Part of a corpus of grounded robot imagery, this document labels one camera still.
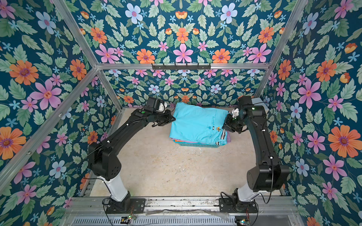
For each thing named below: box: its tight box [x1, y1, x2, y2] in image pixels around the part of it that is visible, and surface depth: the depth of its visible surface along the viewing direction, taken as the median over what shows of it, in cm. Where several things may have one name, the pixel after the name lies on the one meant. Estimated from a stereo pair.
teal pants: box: [169, 102, 230, 146], surface depth 83 cm
